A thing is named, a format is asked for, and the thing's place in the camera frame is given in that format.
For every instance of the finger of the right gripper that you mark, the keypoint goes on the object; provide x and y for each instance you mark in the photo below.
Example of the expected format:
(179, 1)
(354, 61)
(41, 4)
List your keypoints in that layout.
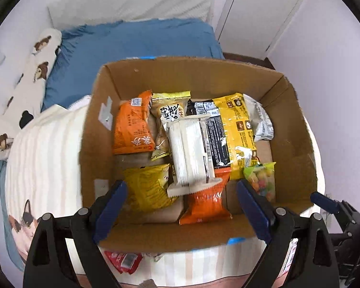
(346, 215)

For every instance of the white textured headboard pillow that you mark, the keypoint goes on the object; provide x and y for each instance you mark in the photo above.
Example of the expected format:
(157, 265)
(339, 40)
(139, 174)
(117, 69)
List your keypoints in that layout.
(66, 14)

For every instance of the white door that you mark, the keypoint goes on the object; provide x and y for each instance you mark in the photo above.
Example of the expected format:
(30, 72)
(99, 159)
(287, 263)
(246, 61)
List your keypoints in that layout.
(252, 27)

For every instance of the orange puffed snack bag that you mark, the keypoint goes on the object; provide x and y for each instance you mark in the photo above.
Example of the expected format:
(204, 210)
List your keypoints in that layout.
(206, 206)

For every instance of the orange snack packet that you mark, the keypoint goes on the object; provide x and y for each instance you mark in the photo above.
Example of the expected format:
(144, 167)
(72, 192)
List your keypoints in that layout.
(132, 132)

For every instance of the wall socket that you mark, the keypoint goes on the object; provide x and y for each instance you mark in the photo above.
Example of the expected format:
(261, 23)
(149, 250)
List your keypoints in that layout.
(2, 58)

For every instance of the colourful gumball bag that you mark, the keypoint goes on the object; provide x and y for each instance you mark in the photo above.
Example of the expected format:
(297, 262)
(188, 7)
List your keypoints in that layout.
(261, 178)

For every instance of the yellow biscuit snack bag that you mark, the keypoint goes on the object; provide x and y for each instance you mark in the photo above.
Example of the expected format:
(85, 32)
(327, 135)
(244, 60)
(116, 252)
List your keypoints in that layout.
(166, 107)

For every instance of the black silver snack packet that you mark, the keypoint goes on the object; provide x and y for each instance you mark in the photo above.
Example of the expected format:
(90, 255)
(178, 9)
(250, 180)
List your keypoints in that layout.
(215, 130)

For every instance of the white silver snack packet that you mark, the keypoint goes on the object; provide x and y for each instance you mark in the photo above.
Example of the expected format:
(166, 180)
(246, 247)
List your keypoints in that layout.
(260, 122)

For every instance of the bear print long pillow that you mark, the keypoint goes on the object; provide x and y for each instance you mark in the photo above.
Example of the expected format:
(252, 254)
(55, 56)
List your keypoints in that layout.
(26, 100)

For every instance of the yellow noodle packet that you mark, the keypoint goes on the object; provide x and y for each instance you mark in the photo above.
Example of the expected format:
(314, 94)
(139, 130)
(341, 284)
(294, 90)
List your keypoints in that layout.
(239, 134)

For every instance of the blue bed sheet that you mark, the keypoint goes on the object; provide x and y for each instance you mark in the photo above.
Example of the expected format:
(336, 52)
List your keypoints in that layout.
(86, 48)

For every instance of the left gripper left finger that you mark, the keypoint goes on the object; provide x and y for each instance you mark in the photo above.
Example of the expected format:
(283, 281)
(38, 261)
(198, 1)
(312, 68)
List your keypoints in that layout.
(49, 263)

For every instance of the white nitz snack packet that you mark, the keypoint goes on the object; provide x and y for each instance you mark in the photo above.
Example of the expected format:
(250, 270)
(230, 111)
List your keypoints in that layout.
(191, 155)

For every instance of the small white candy packet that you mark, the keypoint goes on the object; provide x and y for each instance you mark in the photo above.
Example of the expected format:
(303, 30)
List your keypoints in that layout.
(153, 256)

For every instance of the red white noodle packet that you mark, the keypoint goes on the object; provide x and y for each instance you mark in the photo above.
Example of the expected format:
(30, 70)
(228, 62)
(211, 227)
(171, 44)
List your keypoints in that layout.
(289, 256)

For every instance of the yellow crisp bag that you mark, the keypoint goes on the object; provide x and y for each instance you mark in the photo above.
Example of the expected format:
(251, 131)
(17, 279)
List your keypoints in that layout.
(146, 190)

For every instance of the red triangular snack packet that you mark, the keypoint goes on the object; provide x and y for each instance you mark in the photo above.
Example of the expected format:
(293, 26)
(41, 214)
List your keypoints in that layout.
(124, 262)

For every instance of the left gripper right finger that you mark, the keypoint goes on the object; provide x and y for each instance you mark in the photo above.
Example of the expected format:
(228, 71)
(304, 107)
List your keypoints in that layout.
(314, 262)

